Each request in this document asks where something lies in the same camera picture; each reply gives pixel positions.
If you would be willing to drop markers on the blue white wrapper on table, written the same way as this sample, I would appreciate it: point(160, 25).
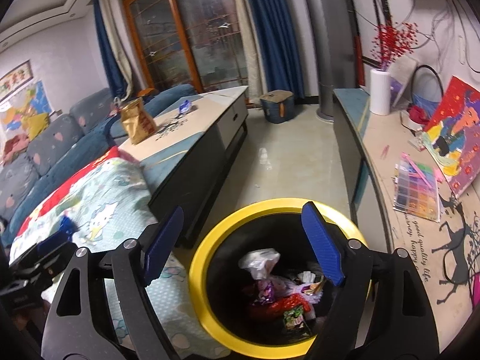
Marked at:
point(185, 107)

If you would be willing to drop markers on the blue curtain right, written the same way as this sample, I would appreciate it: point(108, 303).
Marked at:
point(278, 46)

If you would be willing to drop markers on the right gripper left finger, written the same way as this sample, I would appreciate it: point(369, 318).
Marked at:
point(80, 325)

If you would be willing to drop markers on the red snack wrapper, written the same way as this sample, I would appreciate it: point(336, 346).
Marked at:
point(278, 307)

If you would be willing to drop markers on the red blanket underneath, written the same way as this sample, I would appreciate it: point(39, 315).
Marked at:
point(62, 191)

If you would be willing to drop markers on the Hello Kitty light blue blanket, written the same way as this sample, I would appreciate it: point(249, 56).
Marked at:
point(109, 206)

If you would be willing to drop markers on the wooden framed glass door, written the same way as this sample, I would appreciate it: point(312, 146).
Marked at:
point(196, 42)

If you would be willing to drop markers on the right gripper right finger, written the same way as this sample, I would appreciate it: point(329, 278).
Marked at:
point(381, 310)

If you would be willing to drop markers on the blue grey sofa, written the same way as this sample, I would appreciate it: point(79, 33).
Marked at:
point(69, 143)

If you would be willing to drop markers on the purple snack wrapper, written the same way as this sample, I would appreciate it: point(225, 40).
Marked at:
point(266, 292)

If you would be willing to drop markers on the blue curtain left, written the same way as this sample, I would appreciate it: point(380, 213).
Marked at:
point(115, 78)

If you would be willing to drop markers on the yellow cushion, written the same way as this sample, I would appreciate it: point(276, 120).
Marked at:
point(35, 124)

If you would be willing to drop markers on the silver tower air conditioner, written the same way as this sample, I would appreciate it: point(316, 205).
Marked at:
point(335, 51)

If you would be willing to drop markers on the colourful red painting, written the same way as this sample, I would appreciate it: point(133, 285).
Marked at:
point(452, 135)

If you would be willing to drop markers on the beige grey coffee table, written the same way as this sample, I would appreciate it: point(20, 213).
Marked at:
point(186, 162)

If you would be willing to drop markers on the framed calligraphy right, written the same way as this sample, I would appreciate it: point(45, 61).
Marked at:
point(15, 79)

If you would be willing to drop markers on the gold foil snack bag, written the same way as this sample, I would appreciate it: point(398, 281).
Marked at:
point(136, 121)

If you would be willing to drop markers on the long tv cabinet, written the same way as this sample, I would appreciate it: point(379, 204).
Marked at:
point(445, 254)

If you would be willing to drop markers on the white plastic bag in bin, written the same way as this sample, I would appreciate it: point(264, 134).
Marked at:
point(259, 263)

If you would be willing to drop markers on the yellow rimmed black trash bin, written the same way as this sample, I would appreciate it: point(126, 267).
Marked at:
point(223, 293)

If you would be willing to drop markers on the red berry branch decoration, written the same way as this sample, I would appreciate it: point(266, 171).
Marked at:
point(391, 43)

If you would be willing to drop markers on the china map poster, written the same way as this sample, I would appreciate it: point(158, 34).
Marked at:
point(30, 101)

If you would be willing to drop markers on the colourful bead palette sheet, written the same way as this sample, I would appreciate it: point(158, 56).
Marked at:
point(416, 189)

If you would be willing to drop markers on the pile of clothes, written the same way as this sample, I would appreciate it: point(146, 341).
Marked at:
point(14, 147)

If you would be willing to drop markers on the white paper towel roll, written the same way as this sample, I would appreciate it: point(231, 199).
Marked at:
point(380, 92)

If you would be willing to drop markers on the blue curtain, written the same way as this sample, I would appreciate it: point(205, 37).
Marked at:
point(115, 78)
point(278, 46)

